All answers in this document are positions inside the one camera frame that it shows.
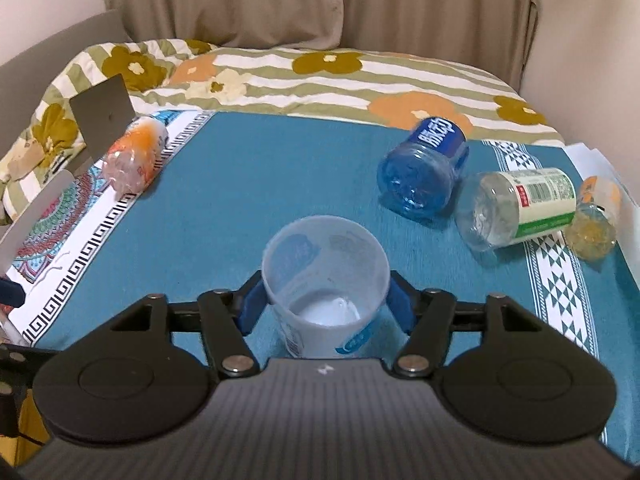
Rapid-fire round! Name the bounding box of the white translucent plastic cup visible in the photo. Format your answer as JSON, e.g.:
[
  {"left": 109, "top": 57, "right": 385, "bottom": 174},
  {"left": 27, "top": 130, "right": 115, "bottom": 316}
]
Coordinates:
[{"left": 262, "top": 216, "right": 390, "bottom": 359}]

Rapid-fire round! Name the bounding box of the blue plastic cup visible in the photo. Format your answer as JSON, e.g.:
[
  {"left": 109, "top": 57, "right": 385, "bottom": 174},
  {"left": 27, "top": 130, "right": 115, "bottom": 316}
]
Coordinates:
[{"left": 376, "top": 116, "right": 470, "bottom": 220}]

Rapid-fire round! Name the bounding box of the orange pink plastic cup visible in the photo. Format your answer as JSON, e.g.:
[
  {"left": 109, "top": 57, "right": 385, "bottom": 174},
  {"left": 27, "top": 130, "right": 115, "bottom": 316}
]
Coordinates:
[{"left": 102, "top": 116, "right": 168, "bottom": 197}]

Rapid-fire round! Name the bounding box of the yellow orange plastic cup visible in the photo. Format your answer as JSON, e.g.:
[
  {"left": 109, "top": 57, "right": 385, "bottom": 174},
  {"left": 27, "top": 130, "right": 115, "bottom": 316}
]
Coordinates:
[{"left": 564, "top": 176, "right": 623, "bottom": 261}]

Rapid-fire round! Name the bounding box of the blue patterned cloth mat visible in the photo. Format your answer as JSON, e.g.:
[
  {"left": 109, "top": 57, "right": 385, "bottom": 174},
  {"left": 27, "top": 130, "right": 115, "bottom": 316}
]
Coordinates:
[{"left": 10, "top": 112, "right": 639, "bottom": 462}]

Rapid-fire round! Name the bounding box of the grey laptop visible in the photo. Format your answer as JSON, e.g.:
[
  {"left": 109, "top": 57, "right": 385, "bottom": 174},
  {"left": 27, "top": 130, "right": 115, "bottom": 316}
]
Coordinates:
[{"left": 66, "top": 74, "right": 137, "bottom": 178}]

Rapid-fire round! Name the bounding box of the grey headboard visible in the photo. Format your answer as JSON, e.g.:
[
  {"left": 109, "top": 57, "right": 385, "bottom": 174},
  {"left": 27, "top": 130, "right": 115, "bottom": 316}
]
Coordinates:
[{"left": 0, "top": 10, "right": 131, "bottom": 155}]

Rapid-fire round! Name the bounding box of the floral striped quilt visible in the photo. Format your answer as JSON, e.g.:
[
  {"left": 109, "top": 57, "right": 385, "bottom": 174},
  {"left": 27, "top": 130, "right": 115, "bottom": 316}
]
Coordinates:
[{"left": 1, "top": 39, "right": 564, "bottom": 223}]

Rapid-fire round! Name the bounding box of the beige curtain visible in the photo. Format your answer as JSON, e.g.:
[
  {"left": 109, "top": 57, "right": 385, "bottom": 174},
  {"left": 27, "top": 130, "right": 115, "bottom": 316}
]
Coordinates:
[{"left": 105, "top": 0, "right": 537, "bottom": 86}]

